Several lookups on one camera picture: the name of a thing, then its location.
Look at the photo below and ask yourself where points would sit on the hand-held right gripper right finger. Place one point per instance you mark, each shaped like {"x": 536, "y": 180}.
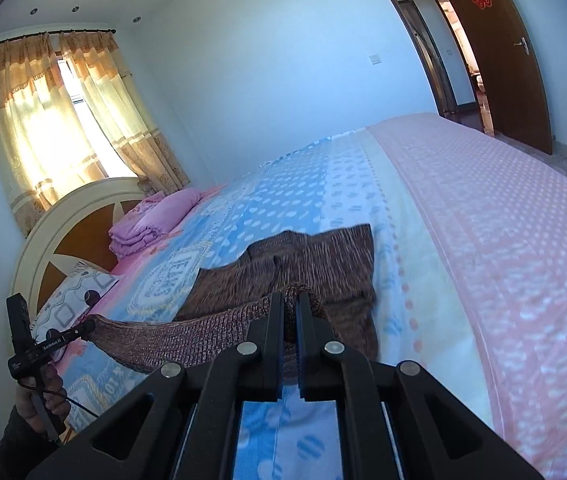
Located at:
{"x": 303, "y": 360}

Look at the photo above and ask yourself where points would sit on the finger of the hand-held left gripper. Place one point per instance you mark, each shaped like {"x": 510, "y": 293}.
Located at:
{"x": 80, "y": 329}

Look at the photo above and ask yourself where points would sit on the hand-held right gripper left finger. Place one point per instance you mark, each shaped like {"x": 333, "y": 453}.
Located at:
{"x": 278, "y": 360}

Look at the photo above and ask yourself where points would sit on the brown knitted sweater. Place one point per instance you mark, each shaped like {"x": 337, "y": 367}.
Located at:
{"x": 313, "y": 260}

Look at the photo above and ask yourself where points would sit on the person's left forearm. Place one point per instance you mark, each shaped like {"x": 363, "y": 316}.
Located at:
{"x": 18, "y": 445}

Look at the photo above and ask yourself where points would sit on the person's left hand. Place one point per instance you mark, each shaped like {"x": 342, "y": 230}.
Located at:
{"x": 55, "y": 390}

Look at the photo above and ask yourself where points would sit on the white patterned pillow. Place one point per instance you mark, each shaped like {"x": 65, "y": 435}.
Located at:
{"x": 70, "y": 295}

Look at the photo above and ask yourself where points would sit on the cream wooden bed headboard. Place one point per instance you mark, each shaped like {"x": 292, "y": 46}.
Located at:
{"x": 63, "y": 220}

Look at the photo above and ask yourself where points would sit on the folded pink blanket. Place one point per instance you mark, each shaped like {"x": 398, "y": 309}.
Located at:
{"x": 148, "y": 225}

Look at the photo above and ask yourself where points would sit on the blue pink printed bed sheet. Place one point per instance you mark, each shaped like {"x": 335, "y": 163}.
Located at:
{"x": 463, "y": 260}

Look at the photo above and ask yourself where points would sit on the beige patterned curtain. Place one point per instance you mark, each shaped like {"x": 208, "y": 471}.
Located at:
{"x": 18, "y": 125}
{"x": 123, "y": 110}

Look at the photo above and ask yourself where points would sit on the bright window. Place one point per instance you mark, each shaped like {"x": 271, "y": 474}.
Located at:
{"x": 75, "y": 95}

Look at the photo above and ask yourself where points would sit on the dark curtain rod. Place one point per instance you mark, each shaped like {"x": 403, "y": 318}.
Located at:
{"x": 48, "y": 34}

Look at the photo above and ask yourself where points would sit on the brown wooden door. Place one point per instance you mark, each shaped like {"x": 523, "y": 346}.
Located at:
{"x": 503, "y": 60}

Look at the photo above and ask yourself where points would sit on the white wall switch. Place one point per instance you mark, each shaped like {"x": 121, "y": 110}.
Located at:
{"x": 376, "y": 58}

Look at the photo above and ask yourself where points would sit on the brown door frame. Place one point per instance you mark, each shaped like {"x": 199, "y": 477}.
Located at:
{"x": 413, "y": 15}

